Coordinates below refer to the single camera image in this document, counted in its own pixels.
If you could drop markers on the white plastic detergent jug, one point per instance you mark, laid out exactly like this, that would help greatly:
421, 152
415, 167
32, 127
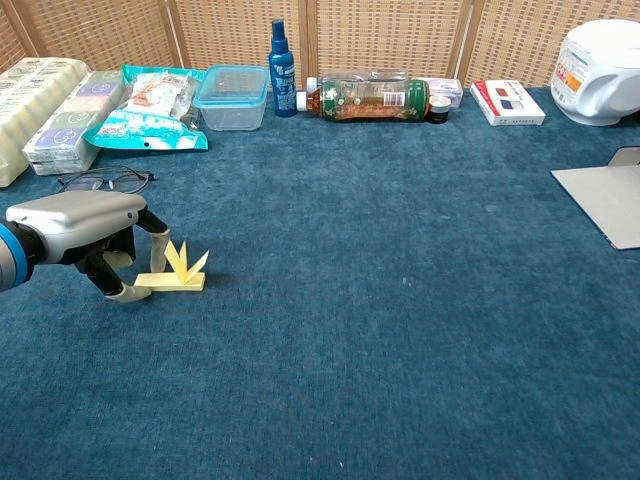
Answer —
605, 75

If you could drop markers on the grey board blue spine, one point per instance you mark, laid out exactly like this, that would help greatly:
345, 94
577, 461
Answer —
605, 200

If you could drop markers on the green label tea bottle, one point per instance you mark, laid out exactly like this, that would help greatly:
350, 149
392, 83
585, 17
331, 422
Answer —
365, 102

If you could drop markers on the pastel tissue pack stack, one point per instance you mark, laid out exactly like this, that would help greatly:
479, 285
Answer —
65, 135

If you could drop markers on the cream tissue multipack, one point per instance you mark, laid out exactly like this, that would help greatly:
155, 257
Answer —
25, 110

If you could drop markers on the black eyeglasses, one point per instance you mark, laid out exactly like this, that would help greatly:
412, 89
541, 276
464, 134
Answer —
125, 182

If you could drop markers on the teal snack bag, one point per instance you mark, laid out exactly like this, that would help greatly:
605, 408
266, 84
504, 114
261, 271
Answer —
145, 130

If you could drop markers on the white and red box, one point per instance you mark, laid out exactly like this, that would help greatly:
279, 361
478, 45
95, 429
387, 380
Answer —
505, 107

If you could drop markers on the clear plastic bottle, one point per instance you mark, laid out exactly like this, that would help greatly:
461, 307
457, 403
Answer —
370, 75

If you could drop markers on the small purple box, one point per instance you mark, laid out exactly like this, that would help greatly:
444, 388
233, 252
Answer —
447, 90

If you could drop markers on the blue spray bottle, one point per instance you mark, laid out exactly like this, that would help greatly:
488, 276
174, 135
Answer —
283, 75

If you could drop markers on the yellow sticky note pad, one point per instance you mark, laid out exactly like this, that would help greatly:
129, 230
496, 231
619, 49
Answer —
175, 283

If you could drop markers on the blue table cloth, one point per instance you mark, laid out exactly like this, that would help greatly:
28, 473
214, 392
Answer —
350, 325

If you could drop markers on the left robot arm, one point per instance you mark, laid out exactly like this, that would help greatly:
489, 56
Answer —
10, 260

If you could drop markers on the wicker folding screen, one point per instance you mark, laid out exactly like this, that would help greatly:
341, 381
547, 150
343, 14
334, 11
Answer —
390, 35

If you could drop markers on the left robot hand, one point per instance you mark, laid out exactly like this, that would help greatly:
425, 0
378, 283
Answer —
80, 215

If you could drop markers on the clear container blue rim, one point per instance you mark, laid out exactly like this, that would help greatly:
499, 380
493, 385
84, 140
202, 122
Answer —
232, 110

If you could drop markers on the small black jar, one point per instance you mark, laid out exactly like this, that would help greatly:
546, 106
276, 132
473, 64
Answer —
439, 112

